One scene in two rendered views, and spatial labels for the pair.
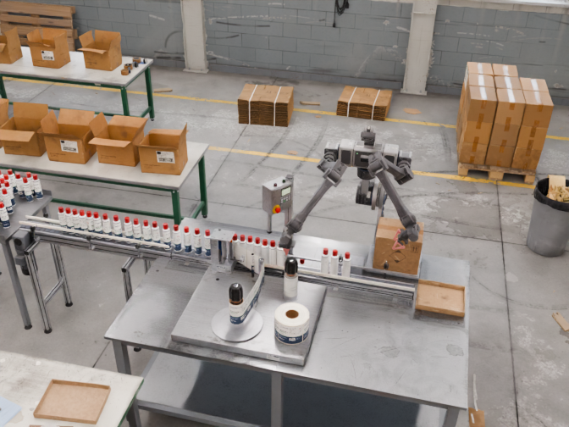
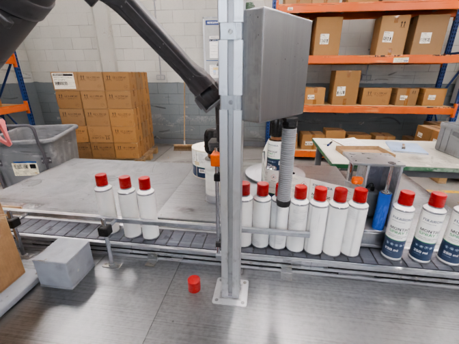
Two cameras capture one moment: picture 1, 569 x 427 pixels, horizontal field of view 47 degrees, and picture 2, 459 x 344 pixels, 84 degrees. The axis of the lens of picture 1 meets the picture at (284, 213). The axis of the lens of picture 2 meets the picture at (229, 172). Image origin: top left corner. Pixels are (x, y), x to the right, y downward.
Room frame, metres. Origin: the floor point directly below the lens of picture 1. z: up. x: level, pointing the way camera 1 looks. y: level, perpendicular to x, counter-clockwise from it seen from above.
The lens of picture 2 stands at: (4.07, -0.08, 1.37)
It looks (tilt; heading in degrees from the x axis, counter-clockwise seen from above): 21 degrees down; 174
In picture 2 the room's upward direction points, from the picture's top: straight up
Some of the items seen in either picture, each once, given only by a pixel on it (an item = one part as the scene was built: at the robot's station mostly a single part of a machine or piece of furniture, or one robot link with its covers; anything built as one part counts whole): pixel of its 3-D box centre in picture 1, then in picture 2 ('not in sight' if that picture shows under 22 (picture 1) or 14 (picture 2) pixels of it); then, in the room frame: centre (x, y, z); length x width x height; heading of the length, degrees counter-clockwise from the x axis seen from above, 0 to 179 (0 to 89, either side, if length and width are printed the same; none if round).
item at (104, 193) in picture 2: (346, 265); (106, 203); (3.31, -0.41, 0.98); 0.05 x 0.05 x 0.20
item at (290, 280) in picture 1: (290, 278); (215, 166); (3.11, -0.05, 1.03); 0.09 x 0.09 x 0.30
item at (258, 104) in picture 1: (266, 104); not in sight; (7.65, 0.25, 0.16); 0.65 x 0.54 x 0.32; 82
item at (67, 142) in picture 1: (69, 136); not in sight; (5.09, 1.89, 0.97); 0.45 x 0.38 x 0.37; 171
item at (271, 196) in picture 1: (277, 196); (266, 69); (3.51, 0.05, 1.38); 0.17 x 0.10 x 0.19; 132
